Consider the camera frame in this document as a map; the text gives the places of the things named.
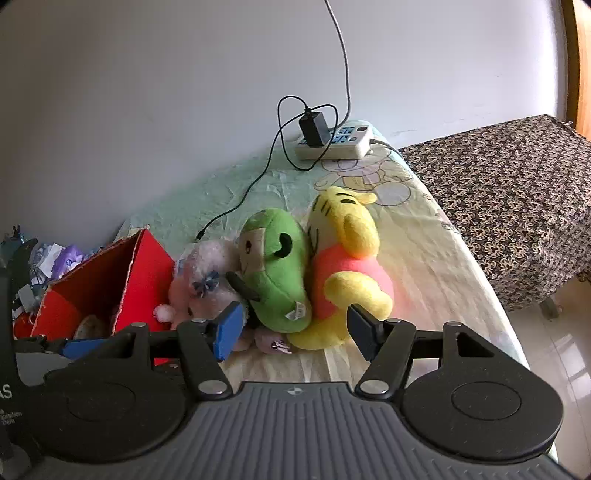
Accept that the wooden door frame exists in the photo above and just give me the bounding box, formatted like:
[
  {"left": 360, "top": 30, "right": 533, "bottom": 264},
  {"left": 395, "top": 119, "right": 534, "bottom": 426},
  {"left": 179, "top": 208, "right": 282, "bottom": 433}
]
[{"left": 561, "top": 0, "right": 591, "bottom": 139}]

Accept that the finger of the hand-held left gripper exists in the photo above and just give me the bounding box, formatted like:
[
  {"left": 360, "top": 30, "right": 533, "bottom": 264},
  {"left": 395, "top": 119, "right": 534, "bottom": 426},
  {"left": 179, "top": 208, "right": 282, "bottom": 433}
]
[{"left": 14, "top": 336, "right": 109, "bottom": 361}]

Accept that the black charger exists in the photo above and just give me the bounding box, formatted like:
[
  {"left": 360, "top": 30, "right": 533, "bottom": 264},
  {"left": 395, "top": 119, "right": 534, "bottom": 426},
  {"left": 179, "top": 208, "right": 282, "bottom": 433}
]
[{"left": 299, "top": 110, "right": 331, "bottom": 148}]

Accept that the purple tissue pack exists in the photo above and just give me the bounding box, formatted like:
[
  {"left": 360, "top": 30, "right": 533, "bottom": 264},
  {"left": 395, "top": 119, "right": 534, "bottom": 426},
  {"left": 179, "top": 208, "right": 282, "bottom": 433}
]
[{"left": 54, "top": 244, "right": 85, "bottom": 277}]

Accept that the green plush toy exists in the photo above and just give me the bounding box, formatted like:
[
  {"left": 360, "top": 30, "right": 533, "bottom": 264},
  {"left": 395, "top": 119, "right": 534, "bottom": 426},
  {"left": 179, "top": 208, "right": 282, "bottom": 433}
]
[{"left": 226, "top": 208, "right": 312, "bottom": 333}]

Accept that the power strip cord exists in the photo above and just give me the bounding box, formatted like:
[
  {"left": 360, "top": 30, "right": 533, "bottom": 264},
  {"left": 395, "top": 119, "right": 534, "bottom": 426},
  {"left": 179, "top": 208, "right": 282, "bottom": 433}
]
[{"left": 367, "top": 137, "right": 403, "bottom": 157}]

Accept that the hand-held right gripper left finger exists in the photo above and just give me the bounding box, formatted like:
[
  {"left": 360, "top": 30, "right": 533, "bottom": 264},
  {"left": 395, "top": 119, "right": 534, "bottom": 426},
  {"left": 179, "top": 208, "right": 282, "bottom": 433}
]
[{"left": 69, "top": 302, "right": 245, "bottom": 401}]

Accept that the mauve plush toy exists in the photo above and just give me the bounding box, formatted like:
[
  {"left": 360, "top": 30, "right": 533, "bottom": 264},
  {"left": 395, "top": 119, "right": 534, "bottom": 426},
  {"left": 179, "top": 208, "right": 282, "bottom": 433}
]
[{"left": 252, "top": 325, "right": 294, "bottom": 356}]

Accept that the white power strip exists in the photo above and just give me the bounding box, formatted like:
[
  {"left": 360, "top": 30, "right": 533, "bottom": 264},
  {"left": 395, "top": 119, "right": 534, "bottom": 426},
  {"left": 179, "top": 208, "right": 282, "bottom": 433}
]
[{"left": 295, "top": 121, "right": 374, "bottom": 160}]

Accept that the white plush rabbit blue bow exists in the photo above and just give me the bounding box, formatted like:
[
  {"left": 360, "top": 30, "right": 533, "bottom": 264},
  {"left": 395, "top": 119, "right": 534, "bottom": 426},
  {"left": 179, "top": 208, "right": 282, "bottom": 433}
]
[{"left": 154, "top": 239, "right": 252, "bottom": 354}]

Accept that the black charger cable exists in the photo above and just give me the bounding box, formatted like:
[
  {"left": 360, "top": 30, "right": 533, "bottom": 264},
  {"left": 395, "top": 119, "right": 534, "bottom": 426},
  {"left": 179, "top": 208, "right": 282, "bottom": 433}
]
[{"left": 196, "top": 95, "right": 340, "bottom": 241}]

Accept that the red object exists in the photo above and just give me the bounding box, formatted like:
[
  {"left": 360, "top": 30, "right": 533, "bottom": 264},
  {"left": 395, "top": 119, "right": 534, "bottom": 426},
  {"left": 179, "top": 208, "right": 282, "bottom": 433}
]
[{"left": 13, "top": 316, "right": 37, "bottom": 340}]

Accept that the grey cable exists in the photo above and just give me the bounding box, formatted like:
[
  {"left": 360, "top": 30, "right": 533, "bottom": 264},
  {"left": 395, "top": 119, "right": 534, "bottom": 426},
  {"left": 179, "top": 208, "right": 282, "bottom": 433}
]
[{"left": 323, "top": 0, "right": 352, "bottom": 127}]

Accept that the red cardboard box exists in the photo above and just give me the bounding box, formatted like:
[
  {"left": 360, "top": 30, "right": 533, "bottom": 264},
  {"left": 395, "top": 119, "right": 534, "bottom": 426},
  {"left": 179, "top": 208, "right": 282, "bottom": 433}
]
[{"left": 30, "top": 228, "right": 178, "bottom": 367}]

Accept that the blue holder with clips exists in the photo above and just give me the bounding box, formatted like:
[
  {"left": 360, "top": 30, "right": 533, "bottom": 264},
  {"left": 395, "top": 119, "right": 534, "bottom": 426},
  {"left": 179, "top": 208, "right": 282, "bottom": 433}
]
[{"left": 0, "top": 224, "right": 21, "bottom": 259}]

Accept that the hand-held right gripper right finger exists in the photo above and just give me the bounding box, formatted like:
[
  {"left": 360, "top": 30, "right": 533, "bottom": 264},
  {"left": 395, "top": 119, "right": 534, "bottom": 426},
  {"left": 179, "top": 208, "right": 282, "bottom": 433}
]
[{"left": 347, "top": 304, "right": 529, "bottom": 398}]

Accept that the dark green bag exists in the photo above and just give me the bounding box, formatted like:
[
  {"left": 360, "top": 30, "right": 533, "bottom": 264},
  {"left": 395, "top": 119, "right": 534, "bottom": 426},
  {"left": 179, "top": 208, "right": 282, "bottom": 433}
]
[{"left": 7, "top": 237, "right": 38, "bottom": 296}]

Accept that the beige plush toy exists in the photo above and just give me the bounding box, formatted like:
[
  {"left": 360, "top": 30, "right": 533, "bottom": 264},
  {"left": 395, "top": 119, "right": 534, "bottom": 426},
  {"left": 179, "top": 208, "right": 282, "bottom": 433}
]
[{"left": 74, "top": 314, "right": 114, "bottom": 340}]

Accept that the yellow tiger plush toy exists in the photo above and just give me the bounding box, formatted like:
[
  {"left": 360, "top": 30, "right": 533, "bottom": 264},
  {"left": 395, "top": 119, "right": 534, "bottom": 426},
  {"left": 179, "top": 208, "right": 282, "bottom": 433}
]
[{"left": 286, "top": 186, "right": 395, "bottom": 352}]

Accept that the white blue printed packet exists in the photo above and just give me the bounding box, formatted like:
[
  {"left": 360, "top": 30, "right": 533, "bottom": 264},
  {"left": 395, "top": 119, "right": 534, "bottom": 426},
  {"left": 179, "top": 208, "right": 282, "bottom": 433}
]
[{"left": 30, "top": 242, "right": 65, "bottom": 283}]

